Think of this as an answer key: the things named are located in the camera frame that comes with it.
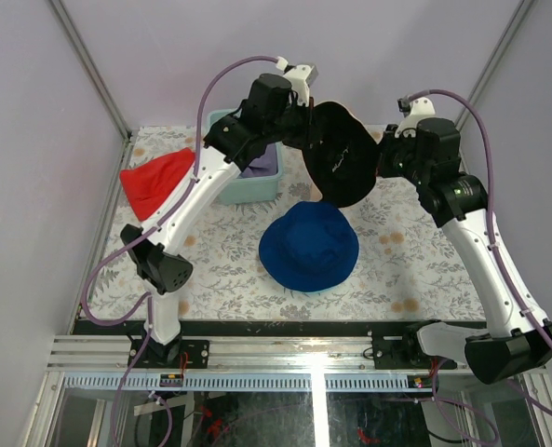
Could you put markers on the red cloth hat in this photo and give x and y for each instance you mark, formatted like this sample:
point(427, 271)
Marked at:
point(150, 184)

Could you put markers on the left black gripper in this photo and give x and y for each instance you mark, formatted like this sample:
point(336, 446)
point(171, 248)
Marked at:
point(302, 133)

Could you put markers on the floral table mat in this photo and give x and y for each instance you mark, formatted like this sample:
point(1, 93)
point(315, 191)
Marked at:
point(406, 268)

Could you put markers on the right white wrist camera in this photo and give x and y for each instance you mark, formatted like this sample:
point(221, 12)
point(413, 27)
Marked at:
point(413, 112)

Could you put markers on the light teal plastic bin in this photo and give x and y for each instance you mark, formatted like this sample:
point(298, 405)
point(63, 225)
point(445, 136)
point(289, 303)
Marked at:
point(241, 191)

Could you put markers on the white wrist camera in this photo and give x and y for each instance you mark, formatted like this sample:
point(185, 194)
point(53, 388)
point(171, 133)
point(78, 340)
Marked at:
point(301, 77)
point(413, 112)

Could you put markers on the lavender hat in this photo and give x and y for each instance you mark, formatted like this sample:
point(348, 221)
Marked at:
point(263, 166)

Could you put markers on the aluminium frame post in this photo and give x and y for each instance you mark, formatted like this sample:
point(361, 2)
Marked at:
point(80, 49)
point(515, 23)

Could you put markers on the right aluminium frame post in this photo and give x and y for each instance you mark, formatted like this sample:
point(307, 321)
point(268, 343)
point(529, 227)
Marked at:
point(515, 23)

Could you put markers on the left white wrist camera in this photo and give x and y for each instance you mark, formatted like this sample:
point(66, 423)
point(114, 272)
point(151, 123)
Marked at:
point(301, 77)

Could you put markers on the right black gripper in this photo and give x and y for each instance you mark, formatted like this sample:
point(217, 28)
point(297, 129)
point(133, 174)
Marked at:
point(387, 144)

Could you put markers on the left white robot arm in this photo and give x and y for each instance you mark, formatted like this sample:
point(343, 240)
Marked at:
point(155, 246)

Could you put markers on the dark blue bucket hat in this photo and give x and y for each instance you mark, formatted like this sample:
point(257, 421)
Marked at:
point(311, 248)

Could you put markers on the black beige cap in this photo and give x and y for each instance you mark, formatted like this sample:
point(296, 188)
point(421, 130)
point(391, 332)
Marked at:
point(343, 159)

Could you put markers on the left aluminium frame post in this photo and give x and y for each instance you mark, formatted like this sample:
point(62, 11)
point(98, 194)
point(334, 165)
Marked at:
point(80, 49)

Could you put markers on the aluminium front rail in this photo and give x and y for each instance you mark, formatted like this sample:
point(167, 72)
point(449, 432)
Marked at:
point(111, 353)

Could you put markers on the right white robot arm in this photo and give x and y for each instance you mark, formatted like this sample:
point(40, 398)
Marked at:
point(518, 332)

